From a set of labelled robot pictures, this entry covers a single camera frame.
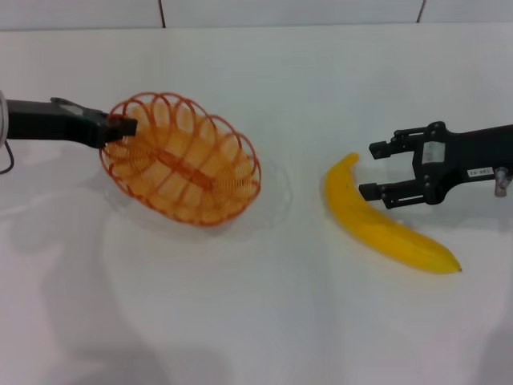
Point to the yellow banana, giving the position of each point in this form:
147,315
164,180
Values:
384,228

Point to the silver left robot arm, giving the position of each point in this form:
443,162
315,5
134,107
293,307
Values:
2,116

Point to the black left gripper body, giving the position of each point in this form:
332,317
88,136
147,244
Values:
52,122

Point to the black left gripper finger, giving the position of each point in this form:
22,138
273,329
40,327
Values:
124,126

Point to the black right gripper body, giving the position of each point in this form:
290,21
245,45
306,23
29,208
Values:
469,160

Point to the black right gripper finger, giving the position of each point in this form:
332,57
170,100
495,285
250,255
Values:
370,190
380,149

